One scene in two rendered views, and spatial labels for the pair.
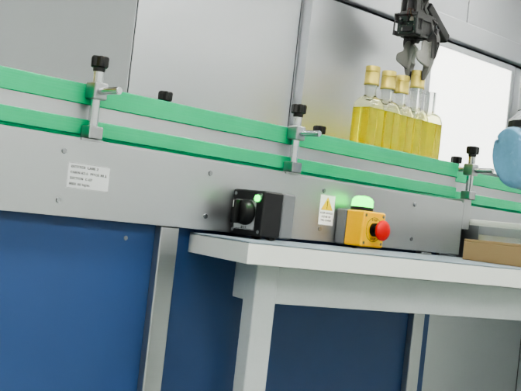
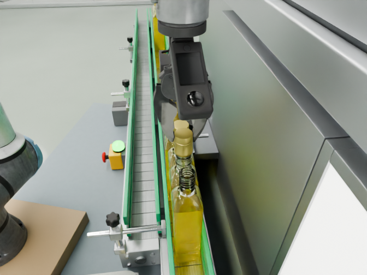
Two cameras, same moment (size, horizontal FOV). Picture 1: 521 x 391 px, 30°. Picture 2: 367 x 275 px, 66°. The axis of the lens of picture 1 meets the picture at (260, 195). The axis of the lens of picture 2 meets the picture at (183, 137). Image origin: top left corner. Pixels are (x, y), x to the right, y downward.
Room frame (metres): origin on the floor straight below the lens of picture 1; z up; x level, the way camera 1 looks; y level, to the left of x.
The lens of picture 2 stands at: (2.59, -0.66, 1.50)
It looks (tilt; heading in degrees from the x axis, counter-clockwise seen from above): 39 degrees down; 128
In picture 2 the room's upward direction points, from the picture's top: straight up
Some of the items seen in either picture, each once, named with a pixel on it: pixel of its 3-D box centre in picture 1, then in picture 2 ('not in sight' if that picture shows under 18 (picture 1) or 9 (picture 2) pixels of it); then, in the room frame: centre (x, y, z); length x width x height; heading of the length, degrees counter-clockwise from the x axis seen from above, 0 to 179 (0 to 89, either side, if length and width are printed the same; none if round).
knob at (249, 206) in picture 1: (239, 211); not in sight; (1.69, 0.03, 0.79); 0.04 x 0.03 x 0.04; 45
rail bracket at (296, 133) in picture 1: (304, 140); (121, 96); (1.82, -0.07, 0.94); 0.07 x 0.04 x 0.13; 45
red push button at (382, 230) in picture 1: (378, 230); (107, 156); (1.90, -0.24, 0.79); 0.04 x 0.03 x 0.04; 135
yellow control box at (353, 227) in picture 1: (360, 229); (119, 156); (1.93, -0.20, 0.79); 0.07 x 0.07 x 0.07; 45
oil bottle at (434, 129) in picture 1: (423, 155); (186, 223); (2.38, -0.39, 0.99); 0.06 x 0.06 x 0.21; 46
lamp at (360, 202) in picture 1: (362, 202); (118, 145); (1.93, -0.20, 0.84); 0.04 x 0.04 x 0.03
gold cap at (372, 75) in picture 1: (372, 76); not in sight; (2.22, -0.22, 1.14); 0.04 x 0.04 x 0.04
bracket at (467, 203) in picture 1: (450, 212); (140, 254); (2.29, -0.45, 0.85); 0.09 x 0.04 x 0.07; 45
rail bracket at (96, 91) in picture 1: (104, 98); (126, 50); (1.50, 0.26, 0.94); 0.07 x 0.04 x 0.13; 45
